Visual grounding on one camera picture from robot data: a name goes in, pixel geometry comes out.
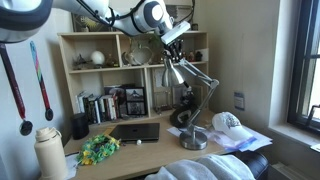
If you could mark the medal with dark red ribbon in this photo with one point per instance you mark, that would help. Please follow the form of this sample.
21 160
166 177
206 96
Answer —
26 127

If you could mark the small white round object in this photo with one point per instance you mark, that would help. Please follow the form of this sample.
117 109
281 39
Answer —
139 142

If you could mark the medal with colourful ribbon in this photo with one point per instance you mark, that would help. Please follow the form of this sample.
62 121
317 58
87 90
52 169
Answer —
49 114

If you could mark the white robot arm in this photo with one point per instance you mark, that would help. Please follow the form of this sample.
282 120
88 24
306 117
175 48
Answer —
20 20

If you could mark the small dark jar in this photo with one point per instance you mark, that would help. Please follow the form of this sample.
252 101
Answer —
195 27

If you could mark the plain white card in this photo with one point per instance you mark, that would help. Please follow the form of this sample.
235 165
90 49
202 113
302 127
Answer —
204 55

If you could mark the small brown figurine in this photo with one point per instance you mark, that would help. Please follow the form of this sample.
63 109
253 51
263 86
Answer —
191 56

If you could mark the brass glass frame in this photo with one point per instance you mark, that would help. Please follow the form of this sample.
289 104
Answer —
163 100

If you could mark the cream water bottle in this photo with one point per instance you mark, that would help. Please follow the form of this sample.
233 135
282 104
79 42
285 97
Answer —
50 156

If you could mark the stack of white papers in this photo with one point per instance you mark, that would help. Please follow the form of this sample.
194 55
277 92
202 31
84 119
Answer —
256 141

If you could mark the silver desk lamp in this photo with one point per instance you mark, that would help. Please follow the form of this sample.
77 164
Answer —
193 140

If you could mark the dark winged figurine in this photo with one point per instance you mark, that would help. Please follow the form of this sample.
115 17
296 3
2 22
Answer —
81 61

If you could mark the grey hoodie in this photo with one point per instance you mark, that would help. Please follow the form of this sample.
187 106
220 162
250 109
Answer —
200 168

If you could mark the dark grey laptop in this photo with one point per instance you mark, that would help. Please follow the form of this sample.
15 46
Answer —
136 131

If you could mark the black microscope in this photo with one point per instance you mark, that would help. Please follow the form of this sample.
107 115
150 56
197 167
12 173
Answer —
188 100

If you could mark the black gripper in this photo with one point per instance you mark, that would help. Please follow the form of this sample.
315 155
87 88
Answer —
175 46

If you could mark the white shell ornament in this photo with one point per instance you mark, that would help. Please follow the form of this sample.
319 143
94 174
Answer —
142 56

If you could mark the dark window frame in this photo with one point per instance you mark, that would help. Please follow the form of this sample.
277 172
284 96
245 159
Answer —
296 66

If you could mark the white egg ornament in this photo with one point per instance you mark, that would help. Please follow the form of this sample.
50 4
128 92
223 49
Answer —
98 57

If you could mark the white baseball cap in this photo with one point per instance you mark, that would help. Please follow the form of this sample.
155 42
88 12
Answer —
230 126

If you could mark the black chair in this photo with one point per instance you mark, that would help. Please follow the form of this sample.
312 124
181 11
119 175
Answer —
256 163

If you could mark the light wooden shelf unit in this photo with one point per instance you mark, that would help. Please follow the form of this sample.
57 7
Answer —
110 69

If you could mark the small glass bottle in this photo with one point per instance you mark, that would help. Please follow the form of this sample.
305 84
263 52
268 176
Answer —
111 61

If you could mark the white paper sheet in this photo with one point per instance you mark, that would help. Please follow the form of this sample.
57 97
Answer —
71 165

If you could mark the framed sun art picture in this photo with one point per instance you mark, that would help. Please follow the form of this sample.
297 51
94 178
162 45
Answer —
88 24

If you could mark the black cylindrical speaker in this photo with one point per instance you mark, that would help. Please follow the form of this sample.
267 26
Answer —
80 126

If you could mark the black double photo frame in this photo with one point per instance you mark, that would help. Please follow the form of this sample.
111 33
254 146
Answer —
136 101

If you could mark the blue white wall sticker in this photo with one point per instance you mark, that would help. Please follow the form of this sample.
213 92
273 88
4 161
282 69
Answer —
239 101

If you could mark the row of books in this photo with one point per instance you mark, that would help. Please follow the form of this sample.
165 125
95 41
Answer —
100 108

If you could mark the small black figurine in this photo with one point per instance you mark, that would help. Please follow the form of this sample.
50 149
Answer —
199 56

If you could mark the dark framed picture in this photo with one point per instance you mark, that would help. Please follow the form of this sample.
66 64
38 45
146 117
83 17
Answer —
115 91

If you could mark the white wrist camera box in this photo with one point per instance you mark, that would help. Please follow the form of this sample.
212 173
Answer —
175 32

